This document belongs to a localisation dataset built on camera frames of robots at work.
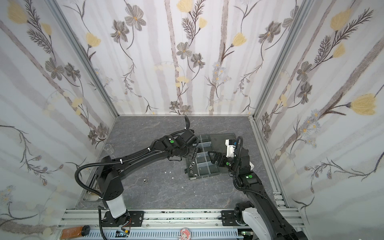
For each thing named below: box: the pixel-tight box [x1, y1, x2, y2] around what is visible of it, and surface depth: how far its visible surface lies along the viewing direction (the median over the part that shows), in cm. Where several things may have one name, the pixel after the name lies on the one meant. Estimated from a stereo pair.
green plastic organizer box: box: [184, 133, 237, 180], surface depth 92 cm
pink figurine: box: [180, 227, 192, 240], surface depth 69 cm
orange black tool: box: [60, 225, 91, 239], surface depth 69 cm
